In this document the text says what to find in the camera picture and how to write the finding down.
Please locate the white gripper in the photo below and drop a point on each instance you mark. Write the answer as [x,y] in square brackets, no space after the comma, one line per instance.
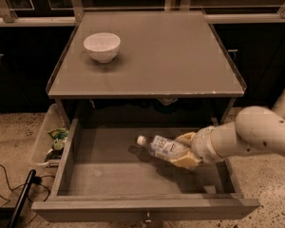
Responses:
[203,145]

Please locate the blue plastic bottle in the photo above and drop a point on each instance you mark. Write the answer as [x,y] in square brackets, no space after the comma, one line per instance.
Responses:
[163,148]

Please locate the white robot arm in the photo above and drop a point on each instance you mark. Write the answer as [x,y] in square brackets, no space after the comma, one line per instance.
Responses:
[256,130]

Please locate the metal drawer knob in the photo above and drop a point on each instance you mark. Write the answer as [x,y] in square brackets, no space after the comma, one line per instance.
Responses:
[147,218]

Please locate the open grey top drawer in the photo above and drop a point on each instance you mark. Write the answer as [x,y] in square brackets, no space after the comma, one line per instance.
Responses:
[103,175]

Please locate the grey cabinet with flat top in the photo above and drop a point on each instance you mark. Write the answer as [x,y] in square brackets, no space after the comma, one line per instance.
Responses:
[171,69]

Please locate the green snack packet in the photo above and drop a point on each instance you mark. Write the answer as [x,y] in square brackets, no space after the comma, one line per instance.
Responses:
[59,137]

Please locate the white ceramic bowl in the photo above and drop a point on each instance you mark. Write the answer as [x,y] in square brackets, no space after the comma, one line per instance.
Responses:
[103,47]

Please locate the black bar on floor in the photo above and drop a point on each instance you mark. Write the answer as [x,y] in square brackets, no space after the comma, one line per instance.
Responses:
[22,199]

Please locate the metal frame railing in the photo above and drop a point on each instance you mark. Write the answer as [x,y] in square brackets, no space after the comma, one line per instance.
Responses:
[215,11]

